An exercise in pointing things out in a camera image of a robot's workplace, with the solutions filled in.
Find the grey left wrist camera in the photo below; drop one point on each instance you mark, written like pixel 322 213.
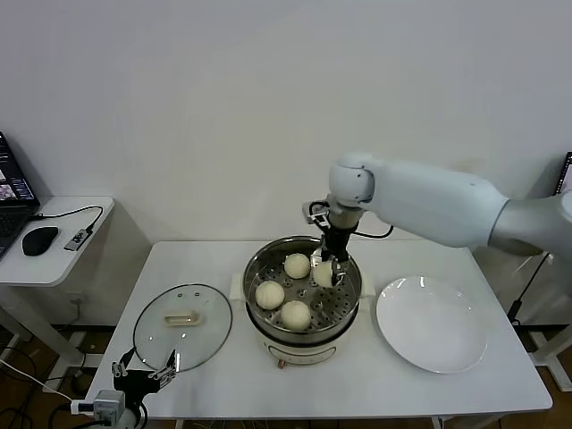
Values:
pixel 107 402

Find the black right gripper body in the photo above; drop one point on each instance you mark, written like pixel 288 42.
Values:
pixel 335 243

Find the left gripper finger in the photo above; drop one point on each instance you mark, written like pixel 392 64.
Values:
pixel 116 370
pixel 170 375

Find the white round plate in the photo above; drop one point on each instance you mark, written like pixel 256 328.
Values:
pixel 429 322

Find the white side table with mouse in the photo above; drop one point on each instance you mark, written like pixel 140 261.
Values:
pixel 53 268

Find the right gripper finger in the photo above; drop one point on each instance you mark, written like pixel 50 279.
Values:
pixel 338 272
pixel 318 259

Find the white wall socket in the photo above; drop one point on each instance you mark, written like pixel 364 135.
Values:
pixel 77 300

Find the perforated stainless steel steamer basket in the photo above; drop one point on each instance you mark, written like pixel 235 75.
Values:
pixel 335 308

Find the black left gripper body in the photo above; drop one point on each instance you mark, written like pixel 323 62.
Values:
pixel 136 383

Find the black computer mouse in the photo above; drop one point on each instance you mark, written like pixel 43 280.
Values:
pixel 40 241

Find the white side table with label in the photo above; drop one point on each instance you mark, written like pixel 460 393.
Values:
pixel 552 353

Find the black laptop beside mouse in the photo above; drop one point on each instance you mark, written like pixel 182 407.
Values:
pixel 11 192

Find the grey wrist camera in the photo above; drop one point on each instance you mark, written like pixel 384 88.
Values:
pixel 107 402
pixel 310 212

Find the cream electric cooking pot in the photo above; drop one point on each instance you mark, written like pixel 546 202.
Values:
pixel 304 353

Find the grey usb hub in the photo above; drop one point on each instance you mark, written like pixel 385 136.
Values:
pixel 78 239

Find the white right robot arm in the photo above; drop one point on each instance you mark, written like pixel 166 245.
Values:
pixel 424 196

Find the white steamed baozi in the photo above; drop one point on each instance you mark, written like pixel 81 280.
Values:
pixel 269 295
pixel 322 274
pixel 296 266
pixel 295 315

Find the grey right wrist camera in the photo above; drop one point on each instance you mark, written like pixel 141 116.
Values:
pixel 310 212

